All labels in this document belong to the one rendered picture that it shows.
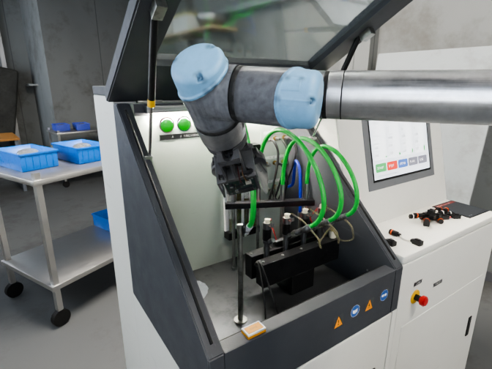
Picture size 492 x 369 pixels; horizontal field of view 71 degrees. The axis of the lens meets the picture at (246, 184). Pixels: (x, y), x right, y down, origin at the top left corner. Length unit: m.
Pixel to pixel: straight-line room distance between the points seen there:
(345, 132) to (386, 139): 0.24
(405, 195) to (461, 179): 1.36
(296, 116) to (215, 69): 0.11
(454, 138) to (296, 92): 2.57
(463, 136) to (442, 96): 2.40
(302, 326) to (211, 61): 0.70
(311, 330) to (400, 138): 0.91
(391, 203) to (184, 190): 0.83
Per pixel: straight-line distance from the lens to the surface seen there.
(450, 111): 0.55
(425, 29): 3.36
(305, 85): 0.42
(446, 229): 1.50
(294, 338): 0.95
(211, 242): 1.34
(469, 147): 2.92
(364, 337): 1.21
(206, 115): 0.48
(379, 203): 1.45
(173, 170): 1.18
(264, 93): 0.43
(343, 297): 1.02
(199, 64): 0.45
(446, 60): 3.07
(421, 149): 1.70
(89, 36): 6.94
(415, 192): 1.66
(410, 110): 0.55
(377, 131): 1.45
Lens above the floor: 1.51
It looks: 16 degrees down
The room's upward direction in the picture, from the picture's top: straight up
